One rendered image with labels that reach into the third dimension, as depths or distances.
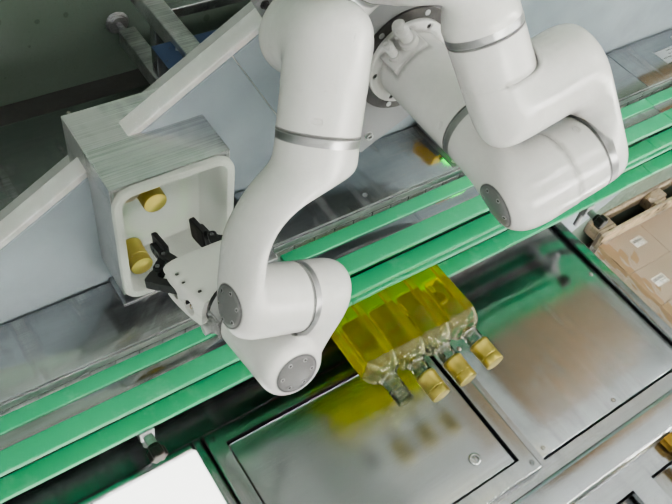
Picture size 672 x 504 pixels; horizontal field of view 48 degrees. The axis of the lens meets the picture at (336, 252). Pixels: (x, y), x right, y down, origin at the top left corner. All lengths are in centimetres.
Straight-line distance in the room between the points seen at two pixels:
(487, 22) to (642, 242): 447
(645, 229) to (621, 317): 365
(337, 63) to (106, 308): 64
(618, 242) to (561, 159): 425
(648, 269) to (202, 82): 426
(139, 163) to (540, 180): 50
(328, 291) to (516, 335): 82
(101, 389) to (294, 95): 60
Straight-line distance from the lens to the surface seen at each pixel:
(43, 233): 110
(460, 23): 78
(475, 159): 90
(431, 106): 95
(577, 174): 89
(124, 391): 115
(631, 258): 507
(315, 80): 70
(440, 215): 127
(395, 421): 133
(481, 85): 81
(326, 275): 77
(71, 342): 117
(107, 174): 99
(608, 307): 167
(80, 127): 106
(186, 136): 104
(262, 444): 128
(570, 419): 148
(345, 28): 70
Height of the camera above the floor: 147
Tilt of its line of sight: 28 degrees down
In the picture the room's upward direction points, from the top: 141 degrees clockwise
